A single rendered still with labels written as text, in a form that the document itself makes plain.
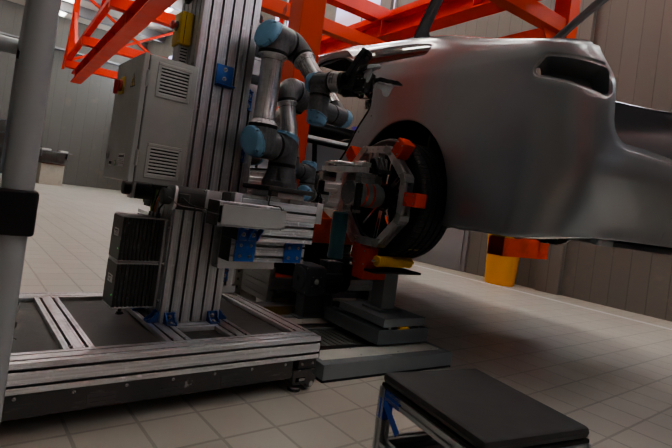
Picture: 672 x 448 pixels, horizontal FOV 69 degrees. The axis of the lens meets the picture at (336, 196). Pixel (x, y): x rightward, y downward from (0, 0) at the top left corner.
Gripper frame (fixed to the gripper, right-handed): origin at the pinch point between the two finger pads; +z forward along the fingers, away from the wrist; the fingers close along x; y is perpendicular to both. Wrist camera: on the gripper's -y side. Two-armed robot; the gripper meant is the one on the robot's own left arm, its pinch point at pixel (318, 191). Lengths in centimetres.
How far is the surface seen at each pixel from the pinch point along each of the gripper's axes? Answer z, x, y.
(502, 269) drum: 400, 172, 60
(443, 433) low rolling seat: -140, 66, 53
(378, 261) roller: -2.4, 37.2, 31.6
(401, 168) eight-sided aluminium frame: -9.2, 42.7, -17.3
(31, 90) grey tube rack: -215, 15, -2
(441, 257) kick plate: 522, 102, 67
